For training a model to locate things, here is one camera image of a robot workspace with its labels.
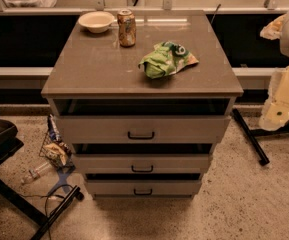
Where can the grey drawer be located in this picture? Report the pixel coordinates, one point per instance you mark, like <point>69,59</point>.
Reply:
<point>142,129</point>
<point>151,163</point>
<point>143,188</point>

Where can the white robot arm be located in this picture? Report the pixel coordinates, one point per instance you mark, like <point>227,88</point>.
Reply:
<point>275,112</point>

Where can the grey drawer cabinet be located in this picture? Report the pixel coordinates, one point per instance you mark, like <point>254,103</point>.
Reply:
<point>95,76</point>

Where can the green chip bag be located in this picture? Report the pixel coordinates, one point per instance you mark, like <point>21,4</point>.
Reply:
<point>167,58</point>

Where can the orange soda can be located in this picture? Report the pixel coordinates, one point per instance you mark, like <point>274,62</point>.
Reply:
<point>127,28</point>

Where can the white bowl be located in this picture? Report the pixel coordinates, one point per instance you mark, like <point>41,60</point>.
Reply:
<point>96,22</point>

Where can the black floor bar left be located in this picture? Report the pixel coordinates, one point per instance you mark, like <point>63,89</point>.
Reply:
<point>51,217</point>

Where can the clear plastic bottle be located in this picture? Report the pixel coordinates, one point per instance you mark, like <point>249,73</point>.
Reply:
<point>36,173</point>

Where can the black chair left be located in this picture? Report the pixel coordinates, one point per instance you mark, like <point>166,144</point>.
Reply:
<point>9,145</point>

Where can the black stand leg right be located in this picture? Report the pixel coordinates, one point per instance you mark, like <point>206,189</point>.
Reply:
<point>252,135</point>

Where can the wire basket with snacks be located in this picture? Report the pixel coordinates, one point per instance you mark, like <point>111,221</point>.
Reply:
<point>53,148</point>

